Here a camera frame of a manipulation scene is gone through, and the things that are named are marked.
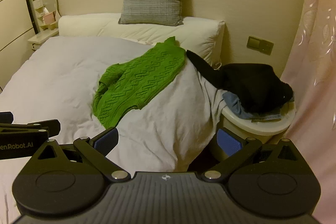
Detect cream round laundry basket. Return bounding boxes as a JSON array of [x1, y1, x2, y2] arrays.
[[209, 98, 297, 161]]

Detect double brass wall socket plate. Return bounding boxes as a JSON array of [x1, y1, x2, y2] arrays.
[[247, 35, 274, 56]]

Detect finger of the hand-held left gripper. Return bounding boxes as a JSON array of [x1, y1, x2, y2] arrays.
[[0, 119, 61, 138], [0, 112, 14, 124]]

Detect white nightstand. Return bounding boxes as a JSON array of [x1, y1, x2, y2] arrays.
[[28, 28, 59, 51]]

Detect green knitted sweater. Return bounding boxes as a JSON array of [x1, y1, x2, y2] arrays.
[[92, 36, 187, 129]]

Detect white duvet bed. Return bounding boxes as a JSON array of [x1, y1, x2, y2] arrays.
[[0, 35, 229, 216]]

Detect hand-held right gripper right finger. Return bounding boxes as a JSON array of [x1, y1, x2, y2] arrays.
[[201, 127, 303, 183]]

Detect light blue crumpled garment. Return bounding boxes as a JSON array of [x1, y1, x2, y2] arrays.
[[223, 91, 253, 120]]

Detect black garment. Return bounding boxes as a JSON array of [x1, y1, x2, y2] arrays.
[[186, 49, 294, 113]]

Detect pink embroidered curtain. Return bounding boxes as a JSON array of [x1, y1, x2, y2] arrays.
[[278, 0, 336, 214]]

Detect cream wardrobe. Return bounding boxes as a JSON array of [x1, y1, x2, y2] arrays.
[[0, 0, 37, 90]]

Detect white bed pillow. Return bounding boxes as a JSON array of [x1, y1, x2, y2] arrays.
[[58, 13, 226, 65]]

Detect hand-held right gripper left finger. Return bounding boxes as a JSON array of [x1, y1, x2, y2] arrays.
[[31, 127, 132, 182]]

